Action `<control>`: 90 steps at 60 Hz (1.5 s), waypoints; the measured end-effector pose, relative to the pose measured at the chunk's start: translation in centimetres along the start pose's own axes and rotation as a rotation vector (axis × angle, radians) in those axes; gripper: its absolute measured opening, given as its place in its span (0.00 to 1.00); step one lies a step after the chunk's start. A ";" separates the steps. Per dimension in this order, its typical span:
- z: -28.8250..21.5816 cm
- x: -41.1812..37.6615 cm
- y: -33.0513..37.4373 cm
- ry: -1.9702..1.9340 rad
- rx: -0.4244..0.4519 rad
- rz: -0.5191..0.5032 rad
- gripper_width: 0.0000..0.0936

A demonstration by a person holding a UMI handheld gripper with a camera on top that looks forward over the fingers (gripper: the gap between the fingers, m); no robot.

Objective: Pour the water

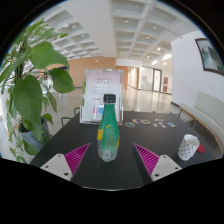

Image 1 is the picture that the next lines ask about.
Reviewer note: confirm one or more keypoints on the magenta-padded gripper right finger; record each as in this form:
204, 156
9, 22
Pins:
148, 158

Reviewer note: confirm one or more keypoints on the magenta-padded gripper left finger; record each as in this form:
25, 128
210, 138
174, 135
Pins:
77, 156

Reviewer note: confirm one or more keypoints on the green plastic drink bottle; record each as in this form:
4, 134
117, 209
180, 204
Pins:
108, 133

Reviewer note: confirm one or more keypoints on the round colourful sticker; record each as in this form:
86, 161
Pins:
129, 124
145, 121
136, 121

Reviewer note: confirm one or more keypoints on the white polka-dot mug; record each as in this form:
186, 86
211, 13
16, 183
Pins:
186, 148

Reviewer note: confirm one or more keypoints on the black metal chair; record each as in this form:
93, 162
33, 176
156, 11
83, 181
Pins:
63, 118

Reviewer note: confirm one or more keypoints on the small blue card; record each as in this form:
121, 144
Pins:
171, 124

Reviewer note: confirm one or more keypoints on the grey plant pot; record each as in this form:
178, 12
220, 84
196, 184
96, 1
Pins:
28, 136

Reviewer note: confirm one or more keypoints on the clear acrylic sign stand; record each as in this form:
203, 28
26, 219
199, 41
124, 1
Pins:
100, 93

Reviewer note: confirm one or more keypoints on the long white bench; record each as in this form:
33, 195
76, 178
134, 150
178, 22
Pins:
206, 113

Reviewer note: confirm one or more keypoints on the green leafy plant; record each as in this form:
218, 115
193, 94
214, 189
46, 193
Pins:
28, 93

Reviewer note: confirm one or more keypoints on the framed landscape painting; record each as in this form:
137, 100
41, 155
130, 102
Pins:
210, 55

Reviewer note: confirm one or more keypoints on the recessed ceiling lights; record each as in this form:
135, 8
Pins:
126, 21

